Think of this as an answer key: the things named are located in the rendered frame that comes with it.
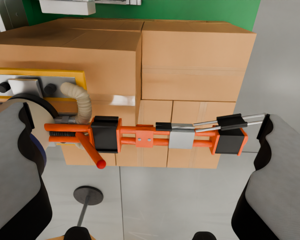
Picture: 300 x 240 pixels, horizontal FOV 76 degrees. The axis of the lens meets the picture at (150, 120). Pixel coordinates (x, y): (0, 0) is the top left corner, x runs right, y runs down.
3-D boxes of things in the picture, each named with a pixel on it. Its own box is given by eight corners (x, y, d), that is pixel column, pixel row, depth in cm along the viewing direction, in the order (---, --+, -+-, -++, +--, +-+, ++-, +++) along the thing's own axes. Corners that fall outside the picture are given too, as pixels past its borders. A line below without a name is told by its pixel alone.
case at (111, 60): (44, 96, 120) (2, 135, 87) (25, 25, 99) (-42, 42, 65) (140, 101, 121) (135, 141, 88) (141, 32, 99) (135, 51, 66)
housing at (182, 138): (166, 139, 60) (167, 149, 56) (168, 121, 56) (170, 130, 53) (189, 140, 60) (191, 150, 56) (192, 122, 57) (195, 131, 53)
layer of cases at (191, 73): (81, 134, 187) (66, 165, 153) (57, 19, 132) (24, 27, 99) (205, 137, 187) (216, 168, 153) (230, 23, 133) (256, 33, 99)
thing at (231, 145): (207, 144, 61) (211, 155, 56) (212, 125, 56) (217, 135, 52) (234, 145, 61) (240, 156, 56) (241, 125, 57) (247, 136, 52)
